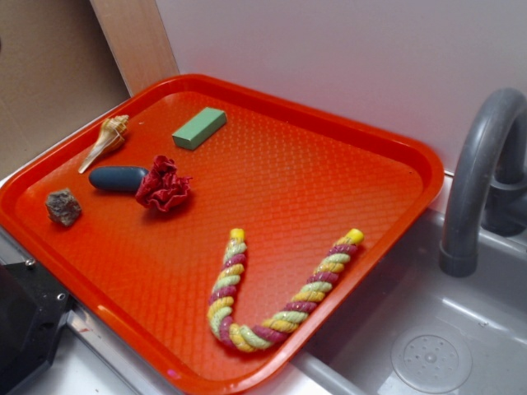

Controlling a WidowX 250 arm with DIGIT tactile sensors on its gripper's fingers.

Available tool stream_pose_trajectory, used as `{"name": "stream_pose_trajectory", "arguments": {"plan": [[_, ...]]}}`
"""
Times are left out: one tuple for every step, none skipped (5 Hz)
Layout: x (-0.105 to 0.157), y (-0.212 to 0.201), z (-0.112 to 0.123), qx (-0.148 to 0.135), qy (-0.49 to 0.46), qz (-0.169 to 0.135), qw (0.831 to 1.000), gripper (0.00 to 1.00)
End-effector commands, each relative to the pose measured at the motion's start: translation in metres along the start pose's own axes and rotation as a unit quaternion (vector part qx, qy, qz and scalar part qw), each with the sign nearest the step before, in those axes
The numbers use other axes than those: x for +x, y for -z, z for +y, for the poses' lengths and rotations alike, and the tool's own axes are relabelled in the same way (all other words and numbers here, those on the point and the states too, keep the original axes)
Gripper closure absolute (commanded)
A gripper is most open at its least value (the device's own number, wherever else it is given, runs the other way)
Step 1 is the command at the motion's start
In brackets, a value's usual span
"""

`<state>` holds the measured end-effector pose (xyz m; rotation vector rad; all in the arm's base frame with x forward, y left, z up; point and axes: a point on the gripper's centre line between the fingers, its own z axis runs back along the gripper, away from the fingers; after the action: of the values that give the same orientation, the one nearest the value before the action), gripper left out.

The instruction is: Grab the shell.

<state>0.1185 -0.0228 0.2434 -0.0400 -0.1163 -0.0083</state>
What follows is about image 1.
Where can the beige spiral sea shell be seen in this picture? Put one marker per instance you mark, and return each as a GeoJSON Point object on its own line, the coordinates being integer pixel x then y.
{"type": "Point", "coordinates": [110, 138]}

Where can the orange plastic tray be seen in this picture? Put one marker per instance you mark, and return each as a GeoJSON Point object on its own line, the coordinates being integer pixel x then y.
{"type": "Point", "coordinates": [294, 179]}

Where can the green rectangular block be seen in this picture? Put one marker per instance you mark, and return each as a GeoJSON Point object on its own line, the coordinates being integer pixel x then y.
{"type": "Point", "coordinates": [199, 128]}

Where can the red crumpled fabric flower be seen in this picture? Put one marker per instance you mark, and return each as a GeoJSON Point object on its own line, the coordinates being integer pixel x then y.
{"type": "Point", "coordinates": [163, 188]}

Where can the dark blue oval capsule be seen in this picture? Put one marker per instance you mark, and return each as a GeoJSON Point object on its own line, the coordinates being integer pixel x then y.
{"type": "Point", "coordinates": [118, 178]}

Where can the grey plastic toy sink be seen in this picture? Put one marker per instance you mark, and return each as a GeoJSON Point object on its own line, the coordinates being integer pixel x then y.
{"type": "Point", "coordinates": [410, 329]}

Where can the grey brown rock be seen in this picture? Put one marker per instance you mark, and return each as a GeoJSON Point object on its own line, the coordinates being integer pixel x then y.
{"type": "Point", "coordinates": [63, 208]}

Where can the light wooden board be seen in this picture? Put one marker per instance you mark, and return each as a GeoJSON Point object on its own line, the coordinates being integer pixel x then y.
{"type": "Point", "coordinates": [138, 41]}

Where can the grey toy faucet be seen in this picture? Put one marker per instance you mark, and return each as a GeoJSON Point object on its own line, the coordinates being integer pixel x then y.
{"type": "Point", "coordinates": [488, 191]}

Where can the black metal base plate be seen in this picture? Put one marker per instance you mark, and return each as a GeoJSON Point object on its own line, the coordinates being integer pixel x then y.
{"type": "Point", "coordinates": [34, 311]}

